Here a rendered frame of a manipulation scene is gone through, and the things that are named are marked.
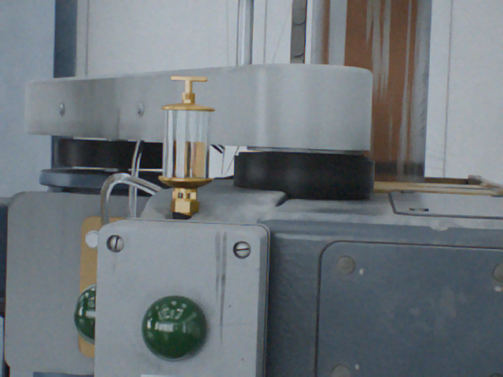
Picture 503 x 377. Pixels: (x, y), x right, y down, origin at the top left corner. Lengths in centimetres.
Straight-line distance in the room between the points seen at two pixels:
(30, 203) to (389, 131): 34
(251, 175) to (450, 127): 507
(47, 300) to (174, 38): 490
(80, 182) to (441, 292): 51
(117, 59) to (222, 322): 541
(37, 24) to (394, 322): 507
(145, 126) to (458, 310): 33
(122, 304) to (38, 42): 506
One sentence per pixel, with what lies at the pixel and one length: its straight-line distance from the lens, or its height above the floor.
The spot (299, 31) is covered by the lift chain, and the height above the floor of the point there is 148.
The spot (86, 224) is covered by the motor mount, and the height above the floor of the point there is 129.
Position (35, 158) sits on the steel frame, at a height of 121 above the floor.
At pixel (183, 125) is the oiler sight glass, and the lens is 54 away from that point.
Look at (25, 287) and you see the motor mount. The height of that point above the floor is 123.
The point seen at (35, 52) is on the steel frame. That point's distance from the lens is 552.
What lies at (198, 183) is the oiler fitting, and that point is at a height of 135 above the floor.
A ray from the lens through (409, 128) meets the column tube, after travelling 100.
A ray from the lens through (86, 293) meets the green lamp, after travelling 50.
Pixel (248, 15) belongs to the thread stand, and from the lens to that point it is 86.
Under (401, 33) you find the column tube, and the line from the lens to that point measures 101.
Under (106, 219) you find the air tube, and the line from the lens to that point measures 68.
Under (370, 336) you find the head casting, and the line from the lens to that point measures 52.
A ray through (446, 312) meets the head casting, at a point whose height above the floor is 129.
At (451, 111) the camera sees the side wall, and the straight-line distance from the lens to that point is 569.
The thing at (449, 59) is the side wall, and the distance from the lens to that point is 573.
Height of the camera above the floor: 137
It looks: 3 degrees down
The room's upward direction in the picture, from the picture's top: 2 degrees clockwise
